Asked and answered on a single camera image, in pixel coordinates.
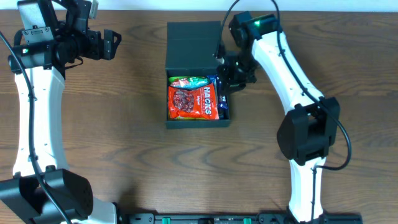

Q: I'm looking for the blue Oreo cookie pack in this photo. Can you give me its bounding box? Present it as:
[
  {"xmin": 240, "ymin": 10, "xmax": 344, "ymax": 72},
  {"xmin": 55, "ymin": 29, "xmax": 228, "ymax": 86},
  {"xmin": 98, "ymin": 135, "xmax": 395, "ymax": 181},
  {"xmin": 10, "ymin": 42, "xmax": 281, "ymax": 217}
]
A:
[{"xmin": 207, "ymin": 75, "xmax": 218, "ymax": 86}]

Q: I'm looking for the purple Dairy Milk bar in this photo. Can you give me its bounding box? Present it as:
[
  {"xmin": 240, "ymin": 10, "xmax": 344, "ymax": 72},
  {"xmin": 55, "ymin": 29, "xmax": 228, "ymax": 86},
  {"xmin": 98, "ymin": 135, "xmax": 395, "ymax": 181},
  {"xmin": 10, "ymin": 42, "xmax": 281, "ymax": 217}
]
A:
[{"xmin": 217, "ymin": 83, "xmax": 228, "ymax": 119}]

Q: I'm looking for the red Hacks candy bag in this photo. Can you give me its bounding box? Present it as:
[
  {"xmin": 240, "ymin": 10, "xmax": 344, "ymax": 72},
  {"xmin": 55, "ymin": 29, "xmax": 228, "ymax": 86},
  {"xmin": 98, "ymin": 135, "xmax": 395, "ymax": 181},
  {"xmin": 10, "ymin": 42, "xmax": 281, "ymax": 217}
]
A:
[{"xmin": 168, "ymin": 84, "xmax": 219, "ymax": 120}]

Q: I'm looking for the black gift box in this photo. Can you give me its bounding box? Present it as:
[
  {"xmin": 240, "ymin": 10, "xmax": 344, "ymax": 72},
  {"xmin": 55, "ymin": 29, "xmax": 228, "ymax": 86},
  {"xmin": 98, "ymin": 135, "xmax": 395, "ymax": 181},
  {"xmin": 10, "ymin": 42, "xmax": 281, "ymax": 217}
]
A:
[{"xmin": 165, "ymin": 21, "xmax": 231, "ymax": 129}]

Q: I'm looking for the green Haribo worms bag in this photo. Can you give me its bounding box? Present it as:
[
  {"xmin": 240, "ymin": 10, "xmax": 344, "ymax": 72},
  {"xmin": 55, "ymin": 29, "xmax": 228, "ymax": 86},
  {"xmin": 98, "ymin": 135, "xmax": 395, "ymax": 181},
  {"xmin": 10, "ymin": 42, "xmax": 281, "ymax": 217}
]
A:
[{"xmin": 169, "ymin": 77, "xmax": 210, "ymax": 90}]

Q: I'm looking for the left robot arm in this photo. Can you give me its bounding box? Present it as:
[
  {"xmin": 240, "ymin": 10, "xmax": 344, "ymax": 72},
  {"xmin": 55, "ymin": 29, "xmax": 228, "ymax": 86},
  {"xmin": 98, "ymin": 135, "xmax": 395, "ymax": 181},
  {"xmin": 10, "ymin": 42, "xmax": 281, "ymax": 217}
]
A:
[{"xmin": 1, "ymin": 0, "xmax": 121, "ymax": 224}]

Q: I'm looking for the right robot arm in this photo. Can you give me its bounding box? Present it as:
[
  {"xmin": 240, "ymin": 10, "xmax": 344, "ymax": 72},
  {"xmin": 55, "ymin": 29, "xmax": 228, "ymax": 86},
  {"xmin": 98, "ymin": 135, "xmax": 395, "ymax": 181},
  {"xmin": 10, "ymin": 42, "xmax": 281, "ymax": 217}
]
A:
[{"xmin": 216, "ymin": 11, "xmax": 340, "ymax": 223}]

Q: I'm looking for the left black cable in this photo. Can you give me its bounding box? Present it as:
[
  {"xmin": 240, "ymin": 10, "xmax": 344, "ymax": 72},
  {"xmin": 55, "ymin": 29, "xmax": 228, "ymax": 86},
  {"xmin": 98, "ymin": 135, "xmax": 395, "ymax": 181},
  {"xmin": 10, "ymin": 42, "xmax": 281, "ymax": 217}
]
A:
[{"xmin": 0, "ymin": 30, "xmax": 72, "ymax": 224}]

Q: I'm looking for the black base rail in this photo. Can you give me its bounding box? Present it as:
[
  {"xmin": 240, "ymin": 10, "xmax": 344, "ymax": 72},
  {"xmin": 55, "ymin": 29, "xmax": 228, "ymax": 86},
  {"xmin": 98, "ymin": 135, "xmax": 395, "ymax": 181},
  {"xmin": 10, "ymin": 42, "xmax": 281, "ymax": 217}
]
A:
[{"xmin": 118, "ymin": 212, "xmax": 363, "ymax": 224}]

